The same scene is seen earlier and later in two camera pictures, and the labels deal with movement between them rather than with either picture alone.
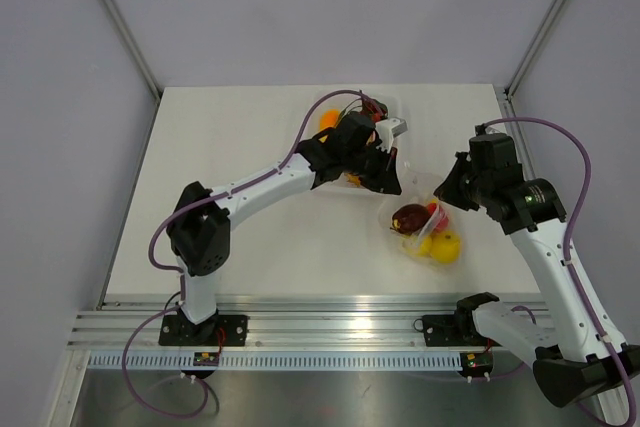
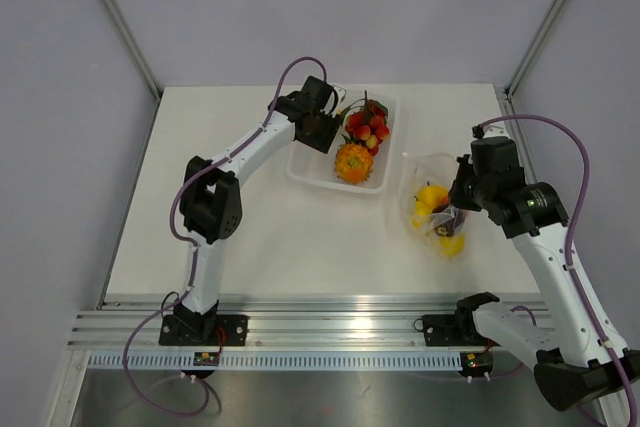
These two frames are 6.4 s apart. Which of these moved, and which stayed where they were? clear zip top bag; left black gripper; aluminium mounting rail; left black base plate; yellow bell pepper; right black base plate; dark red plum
Moved: left black gripper; yellow bell pepper; dark red plum; clear zip top bag
Stayed: aluminium mounting rail; right black base plate; left black base plate
